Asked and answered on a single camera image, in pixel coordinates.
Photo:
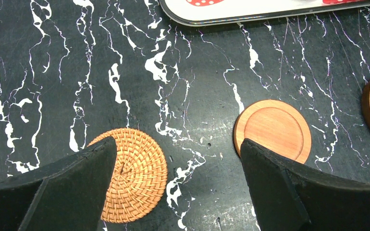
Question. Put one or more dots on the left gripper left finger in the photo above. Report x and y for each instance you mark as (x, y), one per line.
(66, 195)

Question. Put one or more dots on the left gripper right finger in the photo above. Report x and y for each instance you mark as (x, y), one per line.
(290, 196)

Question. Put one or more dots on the cork coaster far left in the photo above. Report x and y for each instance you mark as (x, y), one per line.
(139, 178)

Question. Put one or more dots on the smooth wooden coaster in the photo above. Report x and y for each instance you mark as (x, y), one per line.
(276, 125)

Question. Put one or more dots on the white strawberry tray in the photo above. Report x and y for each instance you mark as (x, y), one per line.
(215, 12)

